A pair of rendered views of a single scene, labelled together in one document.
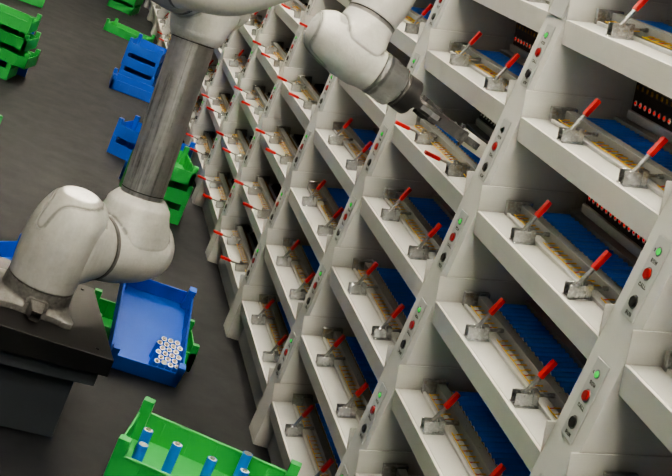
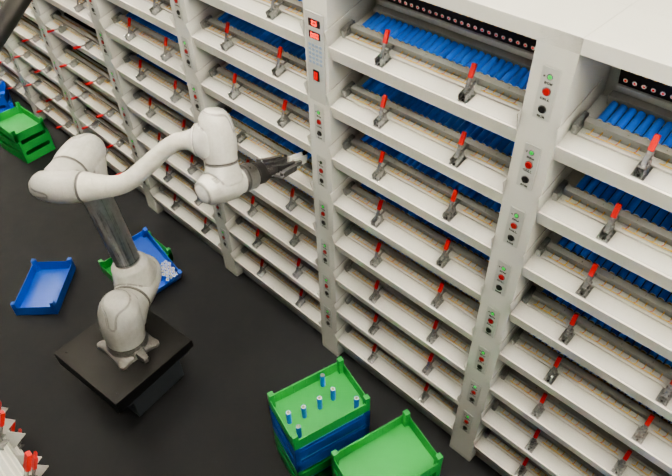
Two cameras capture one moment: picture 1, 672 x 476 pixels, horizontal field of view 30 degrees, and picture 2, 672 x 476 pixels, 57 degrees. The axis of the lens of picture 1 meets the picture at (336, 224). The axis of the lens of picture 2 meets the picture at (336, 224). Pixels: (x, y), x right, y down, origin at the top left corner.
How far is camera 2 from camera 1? 144 cm
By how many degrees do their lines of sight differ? 39
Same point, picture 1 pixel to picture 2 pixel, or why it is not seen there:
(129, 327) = not seen: hidden behind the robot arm
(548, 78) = (334, 134)
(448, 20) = (200, 62)
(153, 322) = not seen: hidden behind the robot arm
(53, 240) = (125, 330)
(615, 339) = (495, 300)
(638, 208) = (471, 239)
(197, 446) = (298, 386)
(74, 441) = (192, 365)
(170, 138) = (123, 234)
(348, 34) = (224, 186)
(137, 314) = not seen: hidden behind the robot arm
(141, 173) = (123, 257)
